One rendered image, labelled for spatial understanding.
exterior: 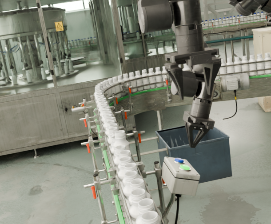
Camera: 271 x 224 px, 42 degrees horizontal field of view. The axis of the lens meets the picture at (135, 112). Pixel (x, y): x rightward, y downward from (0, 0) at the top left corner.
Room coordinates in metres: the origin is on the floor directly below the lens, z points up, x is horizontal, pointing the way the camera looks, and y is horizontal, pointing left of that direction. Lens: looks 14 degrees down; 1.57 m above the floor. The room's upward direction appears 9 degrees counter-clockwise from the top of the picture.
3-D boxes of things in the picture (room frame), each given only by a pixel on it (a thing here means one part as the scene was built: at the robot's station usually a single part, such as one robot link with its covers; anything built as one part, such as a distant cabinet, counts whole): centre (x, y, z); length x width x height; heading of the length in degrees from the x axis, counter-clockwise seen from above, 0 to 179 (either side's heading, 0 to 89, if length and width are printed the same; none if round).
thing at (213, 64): (0.75, -0.15, 1.44); 0.07 x 0.07 x 0.09; 8
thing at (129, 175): (0.91, 0.04, 1.08); 0.06 x 0.06 x 0.17
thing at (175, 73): (0.75, -0.12, 1.44); 0.07 x 0.07 x 0.09; 8
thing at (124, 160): (1.02, 0.05, 1.08); 0.06 x 0.06 x 0.17
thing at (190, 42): (0.75, -0.14, 1.51); 0.10 x 0.07 x 0.07; 98
